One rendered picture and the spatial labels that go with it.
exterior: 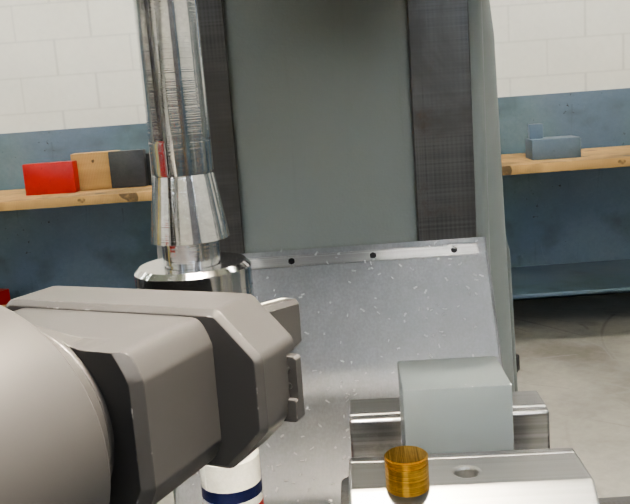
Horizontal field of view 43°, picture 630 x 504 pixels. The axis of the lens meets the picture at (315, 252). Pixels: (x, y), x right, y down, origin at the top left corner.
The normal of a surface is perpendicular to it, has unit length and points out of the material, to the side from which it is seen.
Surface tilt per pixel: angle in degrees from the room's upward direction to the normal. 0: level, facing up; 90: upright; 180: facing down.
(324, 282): 63
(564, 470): 0
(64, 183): 90
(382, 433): 90
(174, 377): 90
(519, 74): 90
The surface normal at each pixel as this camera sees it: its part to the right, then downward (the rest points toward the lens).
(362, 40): 0.00, 0.18
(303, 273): -0.04, -0.28
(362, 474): -0.07, -0.98
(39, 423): 0.80, -0.39
